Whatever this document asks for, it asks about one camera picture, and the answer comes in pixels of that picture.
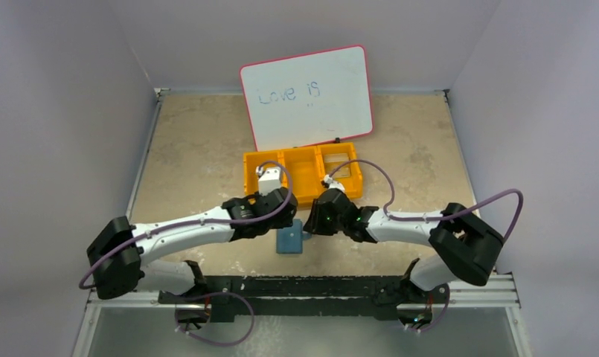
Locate blue leather card holder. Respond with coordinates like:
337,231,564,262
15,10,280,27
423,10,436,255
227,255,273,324
275,219,312,254

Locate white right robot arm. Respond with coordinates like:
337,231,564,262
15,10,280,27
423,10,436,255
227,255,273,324
303,189,504,292

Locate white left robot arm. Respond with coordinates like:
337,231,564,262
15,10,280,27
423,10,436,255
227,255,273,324
86,187,298,300

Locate cards in right bin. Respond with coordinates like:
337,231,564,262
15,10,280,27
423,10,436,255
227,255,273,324
323,153,351,179

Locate yellow right bin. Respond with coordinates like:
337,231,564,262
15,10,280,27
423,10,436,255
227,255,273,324
317,143,363,199

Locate yellow bin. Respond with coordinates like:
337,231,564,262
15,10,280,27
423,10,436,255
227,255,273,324
243,150,285,196
281,147,324,208
317,143,363,199

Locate yellow left bin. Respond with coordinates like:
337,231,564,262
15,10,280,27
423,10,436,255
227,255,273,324
243,150,285,196

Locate yellow middle bin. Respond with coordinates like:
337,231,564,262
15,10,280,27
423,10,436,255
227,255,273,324
281,147,324,208

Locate pink framed whiteboard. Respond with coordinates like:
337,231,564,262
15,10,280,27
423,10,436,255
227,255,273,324
240,45,374,151

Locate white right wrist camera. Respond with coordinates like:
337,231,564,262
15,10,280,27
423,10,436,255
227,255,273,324
321,175,346,193

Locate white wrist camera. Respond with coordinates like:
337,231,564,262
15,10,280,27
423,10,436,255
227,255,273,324
321,175,346,193
256,166,283,196

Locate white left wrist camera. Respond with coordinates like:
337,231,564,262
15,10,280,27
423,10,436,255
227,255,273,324
256,166,283,196

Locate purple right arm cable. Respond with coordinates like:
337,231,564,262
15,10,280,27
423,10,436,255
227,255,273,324
326,158,525,242

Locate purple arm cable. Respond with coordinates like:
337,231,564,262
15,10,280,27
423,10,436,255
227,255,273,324
326,158,525,242
78,160,294,291

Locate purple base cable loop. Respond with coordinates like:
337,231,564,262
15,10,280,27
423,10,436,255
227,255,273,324
174,292,256,347

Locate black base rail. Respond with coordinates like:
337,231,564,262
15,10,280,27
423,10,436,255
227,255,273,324
158,275,449,324

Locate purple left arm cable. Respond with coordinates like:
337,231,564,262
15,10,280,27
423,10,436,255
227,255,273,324
78,160,294,291

